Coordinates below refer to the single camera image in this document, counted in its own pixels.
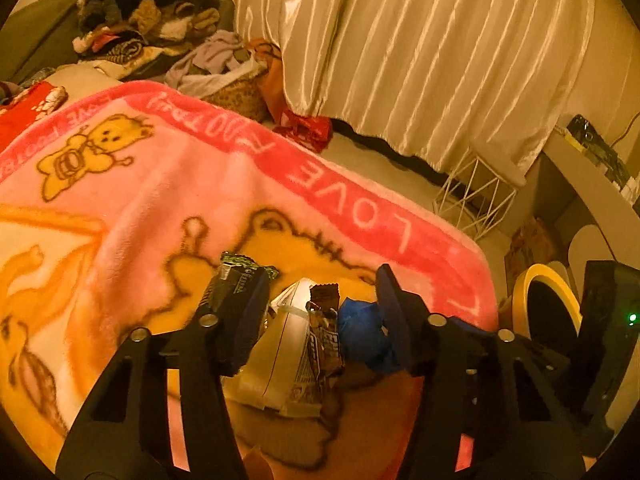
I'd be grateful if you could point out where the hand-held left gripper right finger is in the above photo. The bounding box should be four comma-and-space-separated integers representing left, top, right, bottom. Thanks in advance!
375, 263, 586, 480

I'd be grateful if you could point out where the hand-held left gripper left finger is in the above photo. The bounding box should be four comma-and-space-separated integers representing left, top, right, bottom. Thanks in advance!
55, 266, 273, 480

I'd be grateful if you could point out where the blue plastic bag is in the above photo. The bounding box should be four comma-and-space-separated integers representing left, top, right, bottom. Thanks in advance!
337, 296, 401, 376

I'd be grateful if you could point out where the white packet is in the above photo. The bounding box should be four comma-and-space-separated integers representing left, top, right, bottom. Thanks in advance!
237, 278, 326, 418

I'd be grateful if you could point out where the green snack wrapper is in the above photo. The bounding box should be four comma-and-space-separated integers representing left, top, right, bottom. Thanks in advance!
220, 252, 279, 281

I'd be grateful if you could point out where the brown snack wrapper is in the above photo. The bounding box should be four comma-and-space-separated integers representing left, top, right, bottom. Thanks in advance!
290, 283, 346, 406

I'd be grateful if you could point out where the yellow trash bin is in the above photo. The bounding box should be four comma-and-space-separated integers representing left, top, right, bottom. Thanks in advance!
500, 263, 583, 361

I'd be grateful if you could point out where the white chair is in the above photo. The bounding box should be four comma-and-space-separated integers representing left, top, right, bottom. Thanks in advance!
567, 225, 616, 281

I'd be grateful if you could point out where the patterned paper bag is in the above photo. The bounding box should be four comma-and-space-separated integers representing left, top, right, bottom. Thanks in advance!
505, 217, 556, 286

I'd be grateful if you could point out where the pink printed blanket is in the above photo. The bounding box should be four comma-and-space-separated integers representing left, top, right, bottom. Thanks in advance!
0, 80, 501, 480

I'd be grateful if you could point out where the white vanity desk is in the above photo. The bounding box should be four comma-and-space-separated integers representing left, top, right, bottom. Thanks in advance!
500, 130, 640, 281

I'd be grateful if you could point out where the black glossy bag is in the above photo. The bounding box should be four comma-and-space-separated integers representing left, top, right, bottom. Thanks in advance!
567, 114, 628, 181

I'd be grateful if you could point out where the red shopping bag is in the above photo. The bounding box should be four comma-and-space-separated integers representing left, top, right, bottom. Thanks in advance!
272, 109, 333, 153

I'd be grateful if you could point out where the leopard print basket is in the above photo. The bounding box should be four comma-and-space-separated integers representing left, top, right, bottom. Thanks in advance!
215, 67, 271, 123

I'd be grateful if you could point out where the orange bag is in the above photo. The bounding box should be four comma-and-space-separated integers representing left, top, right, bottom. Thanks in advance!
247, 37, 286, 121

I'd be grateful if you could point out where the cream satin curtain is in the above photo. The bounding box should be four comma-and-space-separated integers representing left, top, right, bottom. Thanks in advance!
220, 0, 598, 176

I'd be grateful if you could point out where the lavender cloth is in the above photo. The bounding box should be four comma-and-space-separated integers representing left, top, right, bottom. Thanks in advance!
165, 30, 261, 101

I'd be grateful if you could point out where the red cushion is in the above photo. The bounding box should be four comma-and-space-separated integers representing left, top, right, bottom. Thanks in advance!
0, 82, 68, 153

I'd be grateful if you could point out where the pile of clothes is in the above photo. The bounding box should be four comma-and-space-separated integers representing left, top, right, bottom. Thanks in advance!
72, 0, 236, 66

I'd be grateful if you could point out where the olive green bedsheet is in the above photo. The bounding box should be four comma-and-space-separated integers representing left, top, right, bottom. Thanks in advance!
0, 0, 101, 86

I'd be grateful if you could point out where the white wire side table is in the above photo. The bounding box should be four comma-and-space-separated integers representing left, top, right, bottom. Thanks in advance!
432, 145, 528, 243

